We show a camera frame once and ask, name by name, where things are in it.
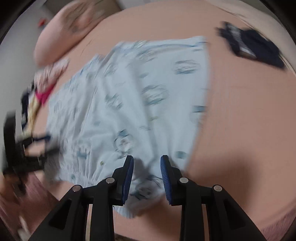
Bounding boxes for light blue printed pajama pants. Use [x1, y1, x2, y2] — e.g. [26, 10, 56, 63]
[45, 36, 209, 218]

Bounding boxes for cream yellow garment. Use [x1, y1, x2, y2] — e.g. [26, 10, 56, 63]
[23, 95, 41, 136]

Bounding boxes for fuzzy pink sleeve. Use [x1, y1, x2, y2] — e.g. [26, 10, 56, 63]
[1, 173, 58, 240]

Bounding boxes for magenta garment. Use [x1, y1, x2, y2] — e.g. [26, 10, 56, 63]
[35, 84, 55, 105]

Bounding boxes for pink floral garment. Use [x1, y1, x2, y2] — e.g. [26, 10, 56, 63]
[34, 58, 69, 92]

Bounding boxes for pink bed sheet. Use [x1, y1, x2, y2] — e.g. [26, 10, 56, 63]
[60, 1, 295, 240]

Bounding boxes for rolled pink blanket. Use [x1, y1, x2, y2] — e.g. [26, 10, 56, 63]
[34, 1, 121, 67]

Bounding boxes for dark navy folded garment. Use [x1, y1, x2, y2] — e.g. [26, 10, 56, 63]
[216, 22, 285, 69]

